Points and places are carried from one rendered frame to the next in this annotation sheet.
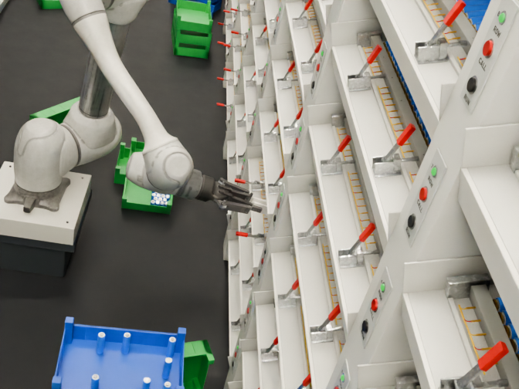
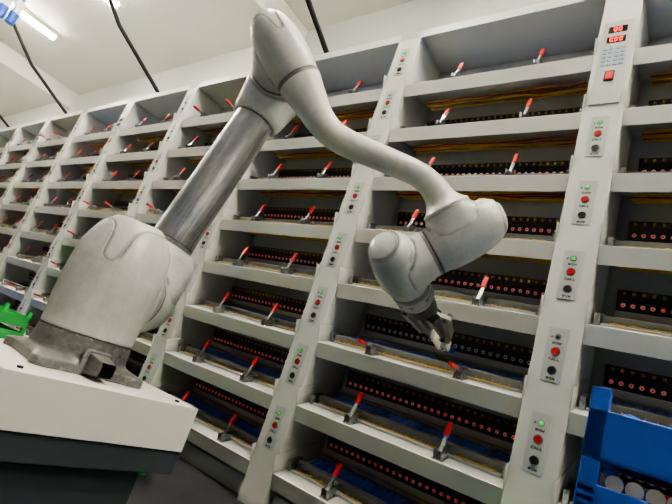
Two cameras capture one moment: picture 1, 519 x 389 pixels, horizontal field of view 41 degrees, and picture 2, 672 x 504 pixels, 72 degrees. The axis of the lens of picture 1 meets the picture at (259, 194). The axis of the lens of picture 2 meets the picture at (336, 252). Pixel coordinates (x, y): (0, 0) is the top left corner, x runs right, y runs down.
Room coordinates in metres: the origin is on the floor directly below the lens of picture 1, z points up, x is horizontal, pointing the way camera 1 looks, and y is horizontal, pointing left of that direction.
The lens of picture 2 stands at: (0.94, 0.99, 0.38)
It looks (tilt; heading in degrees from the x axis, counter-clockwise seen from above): 16 degrees up; 321
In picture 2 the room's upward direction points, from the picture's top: 19 degrees clockwise
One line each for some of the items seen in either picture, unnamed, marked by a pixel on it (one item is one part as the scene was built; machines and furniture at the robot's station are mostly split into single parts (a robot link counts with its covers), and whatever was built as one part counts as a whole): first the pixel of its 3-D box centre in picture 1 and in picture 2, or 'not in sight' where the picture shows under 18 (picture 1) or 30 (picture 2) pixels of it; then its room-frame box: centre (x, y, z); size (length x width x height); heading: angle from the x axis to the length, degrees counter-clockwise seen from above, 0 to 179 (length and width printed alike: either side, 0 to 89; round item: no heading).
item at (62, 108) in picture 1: (63, 128); not in sight; (2.48, 0.90, 0.10); 0.30 x 0.08 x 0.20; 152
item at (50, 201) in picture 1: (36, 188); (83, 352); (1.80, 0.74, 0.30); 0.22 x 0.18 x 0.06; 7
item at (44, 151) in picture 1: (42, 150); (116, 276); (1.83, 0.74, 0.44); 0.18 x 0.16 x 0.22; 148
